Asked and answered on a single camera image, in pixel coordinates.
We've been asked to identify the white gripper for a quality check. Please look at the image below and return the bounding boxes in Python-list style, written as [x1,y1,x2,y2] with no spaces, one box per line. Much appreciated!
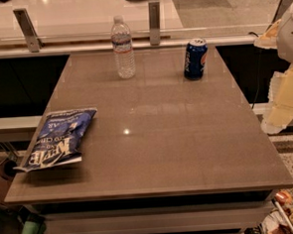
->
[253,3,293,135]

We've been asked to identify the blue pepsi can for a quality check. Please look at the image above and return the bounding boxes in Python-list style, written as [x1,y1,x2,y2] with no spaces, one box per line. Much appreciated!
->
[184,38,208,80]

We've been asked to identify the blue chip bag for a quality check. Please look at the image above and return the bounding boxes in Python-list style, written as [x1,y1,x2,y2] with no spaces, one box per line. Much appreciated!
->
[15,107,97,173]

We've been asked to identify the clear plastic water bottle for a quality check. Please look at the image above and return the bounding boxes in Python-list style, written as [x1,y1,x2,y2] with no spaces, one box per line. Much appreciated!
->
[110,15,136,78]

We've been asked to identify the grey table drawer unit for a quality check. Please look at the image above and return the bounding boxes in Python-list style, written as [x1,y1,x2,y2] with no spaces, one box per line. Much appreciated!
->
[41,193,273,234]

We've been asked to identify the right metal railing bracket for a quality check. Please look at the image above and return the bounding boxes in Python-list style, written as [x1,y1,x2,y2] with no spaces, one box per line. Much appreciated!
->
[273,0,293,23]

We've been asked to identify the metal railing bracket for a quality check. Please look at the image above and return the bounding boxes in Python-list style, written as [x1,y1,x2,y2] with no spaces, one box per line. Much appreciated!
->
[148,1,161,46]
[13,8,43,53]
[273,0,293,23]

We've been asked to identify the middle metal railing bracket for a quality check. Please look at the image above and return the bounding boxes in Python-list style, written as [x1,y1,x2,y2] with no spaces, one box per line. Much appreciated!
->
[148,1,161,46]

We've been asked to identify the left metal railing bracket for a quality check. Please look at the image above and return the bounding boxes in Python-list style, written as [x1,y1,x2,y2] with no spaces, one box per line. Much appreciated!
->
[13,8,43,53]

